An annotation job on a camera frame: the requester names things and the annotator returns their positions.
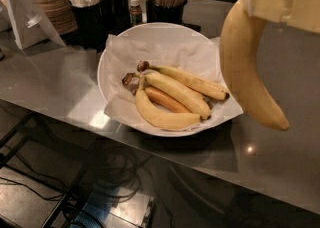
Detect black cup with wrapped straws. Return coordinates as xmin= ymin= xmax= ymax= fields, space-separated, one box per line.
xmin=69 ymin=0 xmax=105 ymax=50

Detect small orange banana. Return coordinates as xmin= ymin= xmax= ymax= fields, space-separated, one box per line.
xmin=145 ymin=87 xmax=189 ymax=113

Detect black cables under table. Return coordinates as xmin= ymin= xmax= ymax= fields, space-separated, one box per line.
xmin=0 ymin=138 xmax=154 ymax=213

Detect yellow banana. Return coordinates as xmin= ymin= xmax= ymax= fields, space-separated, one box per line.
xmin=219 ymin=0 xmax=289 ymax=131
xmin=135 ymin=76 xmax=200 ymax=131
xmin=121 ymin=71 xmax=212 ymax=121
xmin=137 ymin=61 xmax=230 ymax=101

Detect white paper bag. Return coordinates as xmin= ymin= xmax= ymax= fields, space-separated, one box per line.
xmin=1 ymin=0 xmax=64 ymax=50

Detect black cup with utensils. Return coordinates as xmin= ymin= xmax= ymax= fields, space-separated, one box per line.
xmin=101 ymin=0 xmax=130 ymax=34

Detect white paper liner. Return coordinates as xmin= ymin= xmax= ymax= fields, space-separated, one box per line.
xmin=99 ymin=33 xmax=244 ymax=133

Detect white bowl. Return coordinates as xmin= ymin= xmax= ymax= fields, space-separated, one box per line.
xmin=96 ymin=22 xmax=234 ymax=138

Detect blue grey box on floor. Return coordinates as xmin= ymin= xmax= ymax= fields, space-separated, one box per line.
xmin=70 ymin=181 xmax=154 ymax=228

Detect black cup with wooden stirrers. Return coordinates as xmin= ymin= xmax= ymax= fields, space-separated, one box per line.
xmin=146 ymin=0 xmax=191 ymax=25

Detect small brown glass bottle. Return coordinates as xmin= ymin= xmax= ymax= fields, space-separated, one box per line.
xmin=129 ymin=0 xmax=142 ymax=26

